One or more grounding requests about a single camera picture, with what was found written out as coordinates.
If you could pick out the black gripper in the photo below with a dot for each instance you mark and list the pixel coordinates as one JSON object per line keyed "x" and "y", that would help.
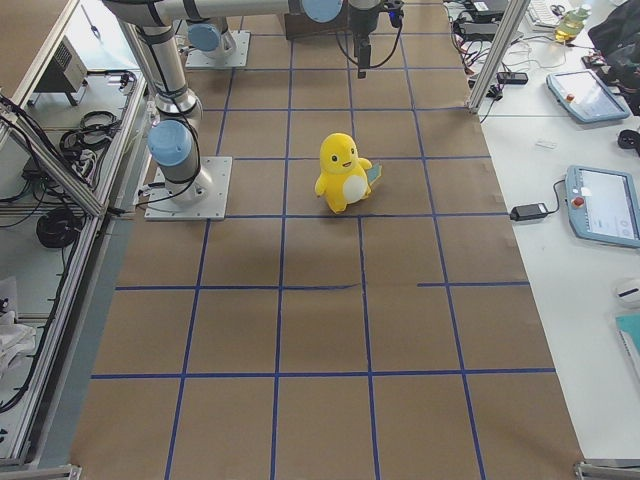
{"x": 361, "y": 21}

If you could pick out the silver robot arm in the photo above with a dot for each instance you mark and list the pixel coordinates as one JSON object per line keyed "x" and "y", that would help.
{"x": 321, "y": 12}
{"x": 173, "y": 142}

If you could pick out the yellow plush toy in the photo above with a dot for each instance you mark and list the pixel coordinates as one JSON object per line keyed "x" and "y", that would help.
{"x": 345, "y": 178}

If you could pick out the yellow liquid bottle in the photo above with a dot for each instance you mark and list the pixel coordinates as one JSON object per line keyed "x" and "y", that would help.
{"x": 571, "y": 24}

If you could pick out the far blue teach pendant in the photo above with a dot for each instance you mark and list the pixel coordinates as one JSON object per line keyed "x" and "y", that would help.
{"x": 585, "y": 97}

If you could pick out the blue teach pendant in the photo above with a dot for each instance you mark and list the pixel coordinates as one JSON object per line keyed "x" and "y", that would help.
{"x": 585, "y": 97}
{"x": 602, "y": 205}

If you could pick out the black power adapter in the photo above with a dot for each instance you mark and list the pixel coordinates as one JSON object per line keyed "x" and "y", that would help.
{"x": 528, "y": 212}

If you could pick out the grey metal control box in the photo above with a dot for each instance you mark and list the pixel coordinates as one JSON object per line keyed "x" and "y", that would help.
{"x": 65, "y": 73}

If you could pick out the near blue teach pendant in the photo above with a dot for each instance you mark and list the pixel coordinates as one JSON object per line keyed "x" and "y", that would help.
{"x": 602, "y": 205}

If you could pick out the aluminium frame post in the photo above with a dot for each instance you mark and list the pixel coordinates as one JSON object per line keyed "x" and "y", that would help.
{"x": 512, "y": 18}

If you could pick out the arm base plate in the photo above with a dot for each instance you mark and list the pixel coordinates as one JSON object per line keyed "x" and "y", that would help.
{"x": 205, "y": 199}
{"x": 212, "y": 50}

